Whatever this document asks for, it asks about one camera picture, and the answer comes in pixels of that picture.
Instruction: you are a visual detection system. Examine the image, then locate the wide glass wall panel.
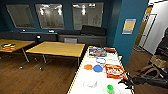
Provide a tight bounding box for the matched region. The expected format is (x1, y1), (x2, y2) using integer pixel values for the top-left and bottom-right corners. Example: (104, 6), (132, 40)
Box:
(72, 2), (104, 31)

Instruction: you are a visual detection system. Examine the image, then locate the wooden table with clutter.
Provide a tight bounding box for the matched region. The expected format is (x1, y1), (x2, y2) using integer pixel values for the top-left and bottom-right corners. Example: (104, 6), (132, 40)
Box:
(0, 39), (36, 64)

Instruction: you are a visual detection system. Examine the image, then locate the white gaming table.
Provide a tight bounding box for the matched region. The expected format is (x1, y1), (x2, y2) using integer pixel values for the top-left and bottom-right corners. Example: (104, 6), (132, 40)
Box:
(66, 45), (135, 94)

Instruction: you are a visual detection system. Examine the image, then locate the white plastic bowl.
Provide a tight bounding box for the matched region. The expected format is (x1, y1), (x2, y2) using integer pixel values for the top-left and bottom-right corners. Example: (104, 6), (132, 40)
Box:
(82, 79), (99, 90)

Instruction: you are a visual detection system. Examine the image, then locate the red flat box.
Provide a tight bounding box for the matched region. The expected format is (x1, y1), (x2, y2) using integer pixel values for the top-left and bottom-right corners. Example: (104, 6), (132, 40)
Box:
(104, 47), (117, 54)

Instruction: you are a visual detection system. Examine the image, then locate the purple board game box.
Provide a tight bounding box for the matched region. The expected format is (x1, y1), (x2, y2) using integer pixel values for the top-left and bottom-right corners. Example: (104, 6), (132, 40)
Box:
(88, 46), (108, 58)

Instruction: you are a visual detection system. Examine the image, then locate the yellow wall poster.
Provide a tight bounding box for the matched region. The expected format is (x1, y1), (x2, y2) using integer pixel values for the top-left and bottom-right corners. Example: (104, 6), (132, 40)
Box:
(122, 18), (137, 36)

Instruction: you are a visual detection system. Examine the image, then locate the clear bowl with blue rim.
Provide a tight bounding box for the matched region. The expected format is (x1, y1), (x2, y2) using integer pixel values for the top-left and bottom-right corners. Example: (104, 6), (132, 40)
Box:
(95, 57), (107, 66)

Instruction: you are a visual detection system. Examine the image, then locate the narrow glass wall panel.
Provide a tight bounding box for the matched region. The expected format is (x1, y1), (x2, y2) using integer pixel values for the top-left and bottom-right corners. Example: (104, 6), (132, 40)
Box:
(6, 4), (35, 30)

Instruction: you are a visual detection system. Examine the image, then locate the orange plastic bowl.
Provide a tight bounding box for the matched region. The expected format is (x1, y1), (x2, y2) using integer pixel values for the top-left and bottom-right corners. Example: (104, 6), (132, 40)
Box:
(83, 64), (93, 71)

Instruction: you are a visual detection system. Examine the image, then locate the person in black shirt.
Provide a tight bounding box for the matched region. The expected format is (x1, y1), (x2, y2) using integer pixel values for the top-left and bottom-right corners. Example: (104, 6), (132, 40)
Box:
(154, 27), (168, 58)

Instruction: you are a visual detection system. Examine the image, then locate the red snack bag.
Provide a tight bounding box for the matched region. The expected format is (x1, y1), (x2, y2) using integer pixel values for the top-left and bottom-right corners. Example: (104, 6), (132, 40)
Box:
(105, 64), (128, 80)

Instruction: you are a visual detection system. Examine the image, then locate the white hallway door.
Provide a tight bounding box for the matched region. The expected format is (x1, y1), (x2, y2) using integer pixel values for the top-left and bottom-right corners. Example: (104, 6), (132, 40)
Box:
(139, 13), (156, 51)

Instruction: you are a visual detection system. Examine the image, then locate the cardboard box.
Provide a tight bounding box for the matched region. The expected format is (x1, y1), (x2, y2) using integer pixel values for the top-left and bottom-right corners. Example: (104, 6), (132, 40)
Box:
(149, 54), (168, 69)

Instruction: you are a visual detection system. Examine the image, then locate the green plastic bowl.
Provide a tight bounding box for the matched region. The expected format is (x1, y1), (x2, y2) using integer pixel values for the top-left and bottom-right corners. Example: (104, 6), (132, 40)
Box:
(106, 84), (115, 93)

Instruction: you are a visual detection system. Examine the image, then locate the black sofa cushion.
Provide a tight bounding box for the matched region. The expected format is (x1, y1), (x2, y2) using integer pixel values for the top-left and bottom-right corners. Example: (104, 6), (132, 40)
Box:
(80, 25), (107, 37)

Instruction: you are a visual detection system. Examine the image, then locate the dark low bench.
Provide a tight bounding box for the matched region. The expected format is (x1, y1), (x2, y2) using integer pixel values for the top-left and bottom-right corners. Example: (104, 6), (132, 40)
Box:
(0, 31), (59, 43)

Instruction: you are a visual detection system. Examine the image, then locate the plain wooden table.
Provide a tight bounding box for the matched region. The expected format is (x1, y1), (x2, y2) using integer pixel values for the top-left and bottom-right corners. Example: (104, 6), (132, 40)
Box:
(25, 41), (86, 68)

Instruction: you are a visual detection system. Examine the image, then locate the red and orange item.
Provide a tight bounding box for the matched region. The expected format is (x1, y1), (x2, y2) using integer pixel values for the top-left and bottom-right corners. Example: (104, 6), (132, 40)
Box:
(0, 43), (16, 52)

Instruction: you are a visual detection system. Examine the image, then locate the grey sofa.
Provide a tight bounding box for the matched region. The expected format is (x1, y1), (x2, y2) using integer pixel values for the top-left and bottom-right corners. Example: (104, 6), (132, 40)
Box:
(58, 30), (108, 47)

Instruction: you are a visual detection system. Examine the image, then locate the blue plastic bowl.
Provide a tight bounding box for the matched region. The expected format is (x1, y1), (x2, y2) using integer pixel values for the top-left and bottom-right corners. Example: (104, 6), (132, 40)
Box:
(92, 64), (104, 74)

